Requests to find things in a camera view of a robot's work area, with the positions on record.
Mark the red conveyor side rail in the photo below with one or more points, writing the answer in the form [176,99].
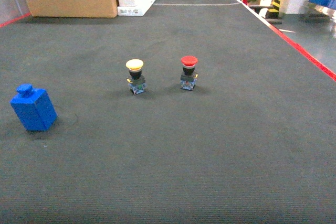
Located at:
[254,49]

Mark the yellow black striped post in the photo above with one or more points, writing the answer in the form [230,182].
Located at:
[273,12]

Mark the yellow mushroom push button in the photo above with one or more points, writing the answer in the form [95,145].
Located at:
[137,82]

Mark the white flat carton box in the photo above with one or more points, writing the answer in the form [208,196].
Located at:
[139,10]

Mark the blue block part with knob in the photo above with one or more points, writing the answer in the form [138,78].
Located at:
[33,107]

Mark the red mushroom push button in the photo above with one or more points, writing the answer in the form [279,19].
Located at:
[189,76]

